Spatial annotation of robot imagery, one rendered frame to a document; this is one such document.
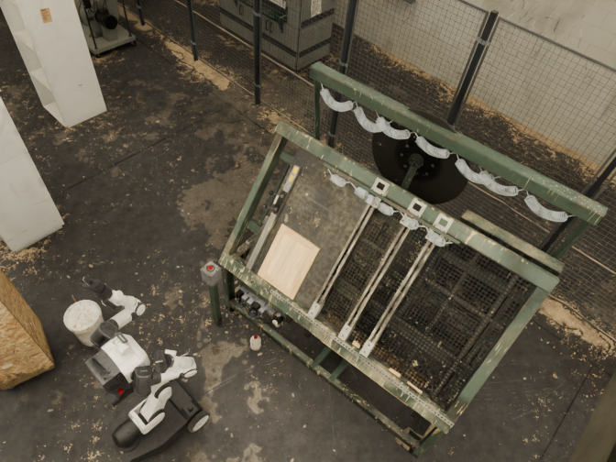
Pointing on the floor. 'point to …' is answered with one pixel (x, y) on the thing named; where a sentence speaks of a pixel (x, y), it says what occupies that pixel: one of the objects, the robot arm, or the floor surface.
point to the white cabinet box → (56, 57)
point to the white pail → (83, 319)
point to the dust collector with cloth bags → (103, 25)
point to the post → (215, 304)
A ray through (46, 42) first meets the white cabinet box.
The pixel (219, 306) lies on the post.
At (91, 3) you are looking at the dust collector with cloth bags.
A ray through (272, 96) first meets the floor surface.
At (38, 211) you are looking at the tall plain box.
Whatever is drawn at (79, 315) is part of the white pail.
